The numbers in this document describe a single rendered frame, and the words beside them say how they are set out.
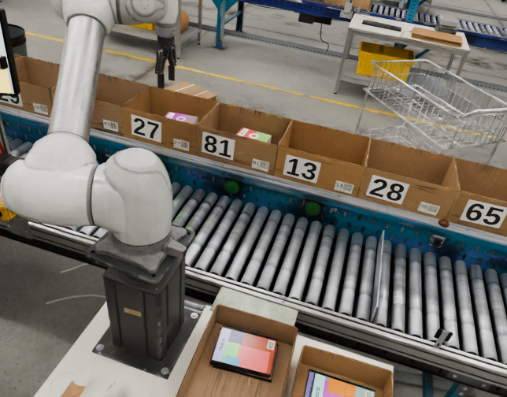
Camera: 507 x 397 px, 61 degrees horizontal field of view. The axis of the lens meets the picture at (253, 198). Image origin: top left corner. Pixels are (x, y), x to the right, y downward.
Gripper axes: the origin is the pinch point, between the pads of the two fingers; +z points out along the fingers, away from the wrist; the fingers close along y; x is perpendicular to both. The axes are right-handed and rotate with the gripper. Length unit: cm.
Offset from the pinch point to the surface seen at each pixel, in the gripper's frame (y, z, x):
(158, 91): 20.4, 17.1, 14.8
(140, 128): -8.5, 24.1, 9.8
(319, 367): -90, 43, -98
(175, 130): -8.3, 20.3, -8.4
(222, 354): -99, 40, -68
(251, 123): 20.7, 22.2, -37.7
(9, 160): -72, 11, 26
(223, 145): -8.4, 21.5, -33.2
